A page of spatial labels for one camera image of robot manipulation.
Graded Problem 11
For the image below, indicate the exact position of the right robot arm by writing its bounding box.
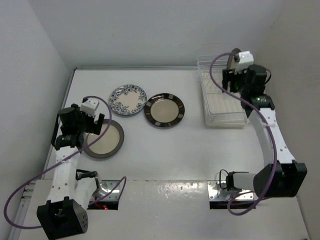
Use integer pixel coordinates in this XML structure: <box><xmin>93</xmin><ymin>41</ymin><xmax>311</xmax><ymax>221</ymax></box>
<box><xmin>222</xmin><ymin>64</ymin><xmax>307</xmax><ymax>198</ymax></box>

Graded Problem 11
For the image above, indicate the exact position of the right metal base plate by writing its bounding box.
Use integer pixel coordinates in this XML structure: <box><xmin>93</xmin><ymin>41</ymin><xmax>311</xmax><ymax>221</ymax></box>
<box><xmin>207</xmin><ymin>180</ymin><xmax>255</xmax><ymax>202</ymax></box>

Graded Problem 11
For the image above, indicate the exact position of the white front board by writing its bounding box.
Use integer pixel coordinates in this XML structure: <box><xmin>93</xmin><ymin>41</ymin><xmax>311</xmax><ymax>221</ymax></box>
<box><xmin>18</xmin><ymin>178</ymin><xmax>311</xmax><ymax>240</ymax></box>

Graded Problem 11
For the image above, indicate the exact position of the white drip tray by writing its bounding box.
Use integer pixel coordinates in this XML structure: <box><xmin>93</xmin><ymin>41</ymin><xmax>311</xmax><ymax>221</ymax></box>
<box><xmin>198</xmin><ymin>69</ymin><xmax>248</xmax><ymax>128</ymax></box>

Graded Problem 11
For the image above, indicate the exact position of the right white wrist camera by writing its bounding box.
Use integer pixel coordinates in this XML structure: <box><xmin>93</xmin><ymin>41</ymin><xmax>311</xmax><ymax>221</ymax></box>
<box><xmin>234</xmin><ymin>51</ymin><xmax>254</xmax><ymax>73</ymax></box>

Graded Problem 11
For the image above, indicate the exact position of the grey rim plate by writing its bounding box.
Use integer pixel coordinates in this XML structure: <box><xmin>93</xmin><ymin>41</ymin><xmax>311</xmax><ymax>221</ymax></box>
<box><xmin>226</xmin><ymin>48</ymin><xmax>241</xmax><ymax>70</ymax></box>
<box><xmin>84</xmin><ymin>120</ymin><xmax>125</xmax><ymax>161</ymax></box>

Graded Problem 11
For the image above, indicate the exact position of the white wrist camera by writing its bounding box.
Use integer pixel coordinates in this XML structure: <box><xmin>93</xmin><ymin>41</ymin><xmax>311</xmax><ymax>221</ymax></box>
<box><xmin>234</xmin><ymin>51</ymin><xmax>254</xmax><ymax>73</ymax></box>
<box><xmin>80</xmin><ymin>98</ymin><xmax>100</xmax><ymax>117</ymax></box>

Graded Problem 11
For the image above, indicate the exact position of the white wire dish rack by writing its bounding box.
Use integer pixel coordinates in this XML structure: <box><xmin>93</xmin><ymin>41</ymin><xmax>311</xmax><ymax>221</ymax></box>
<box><xmin>197</xmin><ymin>55</ymin><xmax>248</xmax><ymax>128</ymax></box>

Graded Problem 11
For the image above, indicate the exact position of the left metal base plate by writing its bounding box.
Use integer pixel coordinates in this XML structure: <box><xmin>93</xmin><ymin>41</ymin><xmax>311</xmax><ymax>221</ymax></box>
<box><xmin>94</xmin><ymin>180</ymin><xmax>122</xmax><ymax>202</ymax></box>

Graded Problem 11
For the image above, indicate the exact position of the blue floral plate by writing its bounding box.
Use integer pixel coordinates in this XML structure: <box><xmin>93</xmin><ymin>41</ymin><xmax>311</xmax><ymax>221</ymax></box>
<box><xmin>108</xmin><ymin>84</ymin><xmax>147</xmax><ymax>116</ymax></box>

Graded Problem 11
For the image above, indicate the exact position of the dark patterned rim plate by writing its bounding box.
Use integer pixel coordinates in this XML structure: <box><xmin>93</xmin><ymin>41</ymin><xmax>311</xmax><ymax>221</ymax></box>
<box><xmin>144</xmin><ymin>93</ymin><xmax>186</xmax><ymax>128</ymax></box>

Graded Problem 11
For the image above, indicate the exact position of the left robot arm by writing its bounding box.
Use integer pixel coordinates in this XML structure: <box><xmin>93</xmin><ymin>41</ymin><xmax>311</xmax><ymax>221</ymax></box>
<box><xmin>36</xmin><ymin>98</ymin><xmax>105</xmax><ymax>240</ymax></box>

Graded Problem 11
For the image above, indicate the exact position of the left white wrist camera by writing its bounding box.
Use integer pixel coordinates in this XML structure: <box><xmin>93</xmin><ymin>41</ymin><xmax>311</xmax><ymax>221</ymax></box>
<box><xmin>80</xmin><ymin>98</ymin><xmax>100</xmax><ymax>117</ymax></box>

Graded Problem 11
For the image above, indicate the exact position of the metal base plate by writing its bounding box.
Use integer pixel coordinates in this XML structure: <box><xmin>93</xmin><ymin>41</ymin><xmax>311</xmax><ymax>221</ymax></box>
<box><xmin>207</xmin><ymin>180</ymin><xmax>255</xmax><ymax>202</ymax></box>
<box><xmin>94</xmin><ymin>180</ymin><xmax>122</xmax><ymax>202</ymax></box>

